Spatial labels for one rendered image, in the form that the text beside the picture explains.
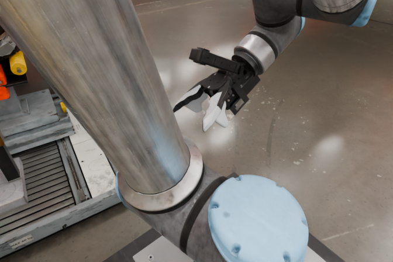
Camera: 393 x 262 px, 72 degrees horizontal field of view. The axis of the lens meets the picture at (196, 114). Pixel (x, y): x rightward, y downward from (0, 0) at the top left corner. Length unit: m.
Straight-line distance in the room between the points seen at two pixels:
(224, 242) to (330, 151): 1.31
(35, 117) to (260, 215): 1.31
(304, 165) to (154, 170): 1.20
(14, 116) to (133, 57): 1.37
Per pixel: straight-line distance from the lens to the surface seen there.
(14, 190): 0.87
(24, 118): 1.58
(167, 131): 0.35
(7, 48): 1.34
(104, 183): 1.29
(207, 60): 0.57
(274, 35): 0.65
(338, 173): 1.54
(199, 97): 0.65
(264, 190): 0.46
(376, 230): 1.40
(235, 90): 0.60
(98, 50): 0.25
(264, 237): 0.41
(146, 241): 0.84
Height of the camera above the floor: 1.02
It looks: 36 degrees down
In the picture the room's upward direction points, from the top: straight up
